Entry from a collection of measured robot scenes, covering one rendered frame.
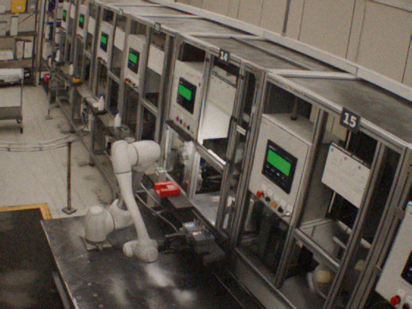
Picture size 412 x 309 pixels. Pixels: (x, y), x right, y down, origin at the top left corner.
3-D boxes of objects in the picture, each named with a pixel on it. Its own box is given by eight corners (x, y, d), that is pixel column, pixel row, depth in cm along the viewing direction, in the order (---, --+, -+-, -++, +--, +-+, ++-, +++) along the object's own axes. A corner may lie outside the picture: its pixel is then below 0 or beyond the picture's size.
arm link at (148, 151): (100, 218, 323) (125, 212, 337) (111, 236, 315) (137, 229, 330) (126, 137, 277) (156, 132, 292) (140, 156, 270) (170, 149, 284)
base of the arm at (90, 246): (89, 254, 299) (88, 248, 297) (80, 236, 316) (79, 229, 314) (113, 251, 308) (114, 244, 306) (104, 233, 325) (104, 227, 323)
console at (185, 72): (165, 118, 357) (173, 59, 339) (199, 116, 371) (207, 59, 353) (190, 140, 324) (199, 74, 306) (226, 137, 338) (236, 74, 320)
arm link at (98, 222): (80, 232, 311) (79, 205, 303) (101, 226, 323) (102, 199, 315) (92, 244, 301) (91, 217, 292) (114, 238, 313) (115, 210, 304)
